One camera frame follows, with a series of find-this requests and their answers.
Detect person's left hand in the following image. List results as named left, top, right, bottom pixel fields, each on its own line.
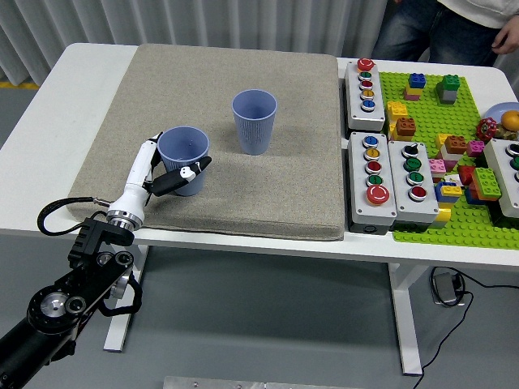
left=491, top=15, right=519, bottom=54

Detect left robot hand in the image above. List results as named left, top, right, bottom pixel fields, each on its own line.
left=107, top=132, right=213, bottom=216

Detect blue ribbed cup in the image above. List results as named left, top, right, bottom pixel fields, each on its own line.
left=157, top=126, right=211, bottom=197
left=231, top=89, right=279, bottom=156

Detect green grey block stack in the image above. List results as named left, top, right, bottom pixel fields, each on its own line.
left=435, top=75, right=461, bottom=105

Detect light blue plate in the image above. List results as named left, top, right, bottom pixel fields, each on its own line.
left=484, top=101, right=519, bottom=130

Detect red valve wheel toy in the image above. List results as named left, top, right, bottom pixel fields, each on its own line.
left=475, top=117, right=498, bottom=142

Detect brown toy food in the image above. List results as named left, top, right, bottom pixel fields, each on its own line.
left=496, top=123, right=519, bottom=141

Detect blue yellow pink block stack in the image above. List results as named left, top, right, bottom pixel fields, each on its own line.
left=404, top=72, right=427, bottom=102

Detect person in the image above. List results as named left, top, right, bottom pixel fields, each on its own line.
left=371, top=0, right=519, bottom=68

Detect green studded baseplate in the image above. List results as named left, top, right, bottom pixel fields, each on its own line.
left=379, top=71, right=519, bottom=249

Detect magenta toy block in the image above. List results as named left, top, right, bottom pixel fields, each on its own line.
left=465, top=139, right=487, bottom=158

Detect brown toy block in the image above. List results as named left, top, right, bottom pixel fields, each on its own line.
left=395, top=117, right=418, bottom=138
left=444, top=135, right=468, bottom=155

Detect yellow toy block stack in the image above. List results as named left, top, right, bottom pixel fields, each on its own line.
left=386, top=100, right=409, bottom=141

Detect red toy block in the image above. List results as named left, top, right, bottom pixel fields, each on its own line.
left=457, top=165, right=478, bottom=187

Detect grey control box black buttons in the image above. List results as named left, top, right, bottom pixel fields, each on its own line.
left=482, top=139, right=519, bottom=220

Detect green orange toy block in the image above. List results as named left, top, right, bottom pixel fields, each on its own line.
left=472, top=166, right=503, bottom=202

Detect pink toy block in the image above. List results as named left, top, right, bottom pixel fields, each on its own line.
left=428, top=158, right=448, bottom=183

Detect grey-brown mat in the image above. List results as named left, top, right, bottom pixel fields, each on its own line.
left=65, top=43, right=345, bottom=242

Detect white table leg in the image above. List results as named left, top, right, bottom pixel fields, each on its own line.
left=103, top=242, right=149, bottom=353
left=387, top=262, right=425, bottom=376

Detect blue yellow toy block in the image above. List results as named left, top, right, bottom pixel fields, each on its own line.
left=435, top=181, right=464, bottom=203

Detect grey curtain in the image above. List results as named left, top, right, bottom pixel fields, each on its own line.
left=0, top=0, right=519, bottom=88

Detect grey five-button control box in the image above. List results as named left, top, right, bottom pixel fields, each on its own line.
left=343, top=58, right=387, bottom=133
left=347, top=131, right=398, bottom=235

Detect yellow cylinder toy block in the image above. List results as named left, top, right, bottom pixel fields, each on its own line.
left=429, top=202, right=453, bottom=230

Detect grey power adapter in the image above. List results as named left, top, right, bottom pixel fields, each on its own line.
left=431, top=271, right=465, bottom=307

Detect grey selector switch control box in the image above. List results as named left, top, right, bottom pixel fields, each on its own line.
left=387, top=139, right=441, bottom=229

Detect black floor cable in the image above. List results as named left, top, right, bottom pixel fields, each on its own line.
left=413, top=267, right=519, bottom=389

